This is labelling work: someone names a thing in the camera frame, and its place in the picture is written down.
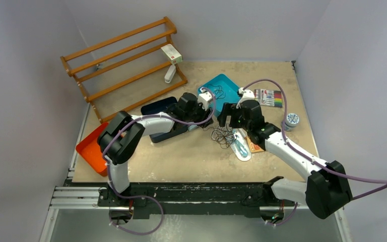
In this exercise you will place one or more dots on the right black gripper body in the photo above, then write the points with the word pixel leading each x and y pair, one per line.
pixel 237 120

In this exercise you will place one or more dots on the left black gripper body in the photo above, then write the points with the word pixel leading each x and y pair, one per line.
pixel 198 114

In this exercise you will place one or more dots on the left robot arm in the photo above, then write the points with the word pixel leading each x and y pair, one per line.
pixel 121 137

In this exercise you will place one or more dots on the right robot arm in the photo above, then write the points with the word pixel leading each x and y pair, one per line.
pixel 325 188

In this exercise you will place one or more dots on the white blue small device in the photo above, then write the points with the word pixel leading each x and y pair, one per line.
pixel 192 127

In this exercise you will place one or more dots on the marker pen set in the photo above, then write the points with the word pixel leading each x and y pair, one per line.
pixel 272 98

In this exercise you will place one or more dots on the toothbrush blister pack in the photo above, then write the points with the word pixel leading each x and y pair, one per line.
pixel 239 146

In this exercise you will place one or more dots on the orange small notebook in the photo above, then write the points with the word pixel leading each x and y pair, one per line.
pixel 253 147

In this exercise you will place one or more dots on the teal square tray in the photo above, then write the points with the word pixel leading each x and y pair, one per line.
pixel 224 89

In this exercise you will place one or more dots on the dark blue square tray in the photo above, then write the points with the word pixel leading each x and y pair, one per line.
pixel 158 106

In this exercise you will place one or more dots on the blue white tape roll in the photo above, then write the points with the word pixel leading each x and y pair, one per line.
pixel 291 121

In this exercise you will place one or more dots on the white cardboard box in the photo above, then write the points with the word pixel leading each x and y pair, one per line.
pixel 172 54

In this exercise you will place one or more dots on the wooden shelf rack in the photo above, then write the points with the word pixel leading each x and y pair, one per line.
pixel 126 71

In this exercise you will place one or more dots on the orange square tray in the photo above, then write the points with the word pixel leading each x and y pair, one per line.
pixel 89 150

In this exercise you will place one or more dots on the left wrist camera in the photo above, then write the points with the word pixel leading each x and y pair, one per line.
pixel 204 99

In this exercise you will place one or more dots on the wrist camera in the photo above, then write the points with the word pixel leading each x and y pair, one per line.
pixel 204 99
pixel 244 94

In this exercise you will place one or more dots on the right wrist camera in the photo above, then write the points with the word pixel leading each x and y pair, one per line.
pixel 244 94

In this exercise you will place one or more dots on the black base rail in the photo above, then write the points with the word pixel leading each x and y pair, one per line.
pixel 251 200

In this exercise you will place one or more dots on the aluminium frame rails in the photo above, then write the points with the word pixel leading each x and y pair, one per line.
pixel 74 215

